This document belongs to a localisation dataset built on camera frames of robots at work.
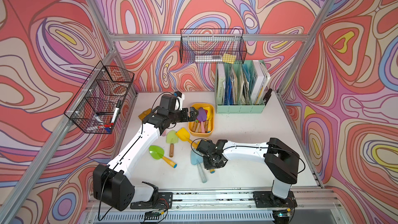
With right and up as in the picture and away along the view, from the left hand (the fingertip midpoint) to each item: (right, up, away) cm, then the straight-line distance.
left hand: (192, 113), depth 78 cm
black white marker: (-34, +1, -9) cm, 35 cm away
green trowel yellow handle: (-21, -24, +11) cm, 34 cm away
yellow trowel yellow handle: (+10, -3, +26) cm, 28 cm away
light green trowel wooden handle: (-14, -17, +18) cm, 28 cm away
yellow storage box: (+4, +4, +30) cm, 30 cm away
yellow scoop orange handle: (-6, -15, +18) cm, 24 cm away
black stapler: (+56, +11, +39) cm, 69 cm away
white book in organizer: (+43, +18, +18) cm, 50 cm away
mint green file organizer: (+30, +15, +18) cm, 38 cm away
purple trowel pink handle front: (+5, -3, +26) cm, 27 cm away
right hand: (+9, -31, +5) cm, 33 cm away
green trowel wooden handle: (+1, -10, +20) cm, 23 cm away
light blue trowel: (+2, -26, +8) cm, 28 cm away
